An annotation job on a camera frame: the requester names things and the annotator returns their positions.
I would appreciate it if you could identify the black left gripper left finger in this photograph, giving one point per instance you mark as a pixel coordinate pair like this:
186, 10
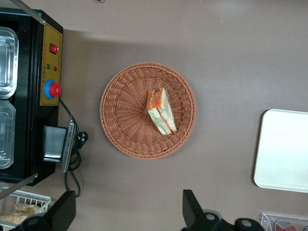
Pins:
63, 211

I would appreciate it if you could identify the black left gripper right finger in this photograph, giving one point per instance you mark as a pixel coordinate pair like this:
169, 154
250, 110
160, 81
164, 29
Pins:
191, 207

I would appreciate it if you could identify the triangle sandwich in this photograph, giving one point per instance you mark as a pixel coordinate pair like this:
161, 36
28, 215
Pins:
163, 113

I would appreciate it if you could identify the cream plastic tray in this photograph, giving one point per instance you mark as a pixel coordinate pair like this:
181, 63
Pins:
284, 149

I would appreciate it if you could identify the round brown wicker basket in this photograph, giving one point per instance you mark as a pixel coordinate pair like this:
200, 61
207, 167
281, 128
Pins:
125, 108

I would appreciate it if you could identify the packaged rice cracker snack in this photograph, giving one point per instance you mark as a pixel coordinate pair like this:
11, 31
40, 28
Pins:
12, 218
29, 208

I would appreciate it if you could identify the black power plug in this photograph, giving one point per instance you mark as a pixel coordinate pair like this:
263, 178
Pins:
83, 138

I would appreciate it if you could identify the clear acrylic bottle rack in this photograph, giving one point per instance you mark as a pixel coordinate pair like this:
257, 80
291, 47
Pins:
267, 220

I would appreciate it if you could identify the steel food container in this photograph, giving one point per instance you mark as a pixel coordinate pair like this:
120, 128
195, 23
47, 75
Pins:
8, 62
6, 134

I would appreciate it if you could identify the black sealing machine yellow panel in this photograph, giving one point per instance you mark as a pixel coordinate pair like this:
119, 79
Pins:
49, 72

